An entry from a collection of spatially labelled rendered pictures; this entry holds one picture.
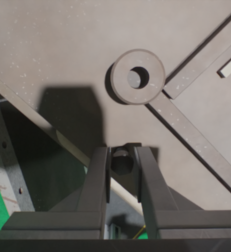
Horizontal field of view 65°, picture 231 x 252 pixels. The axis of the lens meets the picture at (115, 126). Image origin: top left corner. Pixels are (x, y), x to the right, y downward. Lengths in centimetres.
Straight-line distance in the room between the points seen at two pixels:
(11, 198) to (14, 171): 5
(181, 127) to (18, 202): 35
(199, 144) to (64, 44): 14
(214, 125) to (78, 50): 14
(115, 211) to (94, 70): 145
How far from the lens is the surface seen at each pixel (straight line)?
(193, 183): 21
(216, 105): 19
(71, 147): 30
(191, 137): 17
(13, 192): 42
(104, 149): 15
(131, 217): 161
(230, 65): 19
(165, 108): 16
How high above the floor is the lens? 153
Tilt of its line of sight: 75 degrees down
